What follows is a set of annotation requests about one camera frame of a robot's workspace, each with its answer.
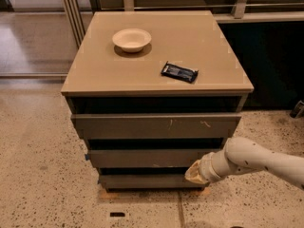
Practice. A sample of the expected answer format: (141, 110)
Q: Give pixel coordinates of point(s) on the dark robot base part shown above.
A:
(298, 110)

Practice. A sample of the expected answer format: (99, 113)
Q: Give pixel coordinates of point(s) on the grey bottom drawer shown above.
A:
(146, 181)

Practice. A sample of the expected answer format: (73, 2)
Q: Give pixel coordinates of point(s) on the black snack packet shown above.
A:
(179, 73)

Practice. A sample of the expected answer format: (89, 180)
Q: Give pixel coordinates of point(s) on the grey top drawer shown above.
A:
(155, 126)

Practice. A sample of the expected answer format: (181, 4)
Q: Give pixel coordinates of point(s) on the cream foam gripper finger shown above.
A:
(193, 174)

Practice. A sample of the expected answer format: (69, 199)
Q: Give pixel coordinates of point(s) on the white ceramic bowl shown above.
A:
(131, 40)

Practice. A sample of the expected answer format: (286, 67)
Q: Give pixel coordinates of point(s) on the grey drawer cabinet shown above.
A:
(103, 79)

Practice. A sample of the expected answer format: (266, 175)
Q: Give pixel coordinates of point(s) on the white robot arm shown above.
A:
(242, 156)

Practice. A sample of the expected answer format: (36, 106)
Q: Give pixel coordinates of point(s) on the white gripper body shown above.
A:
(205, 168)

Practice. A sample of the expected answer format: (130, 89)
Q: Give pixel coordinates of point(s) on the grey drawer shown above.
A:
(146, 181)
(155, 126)
(146, 158)

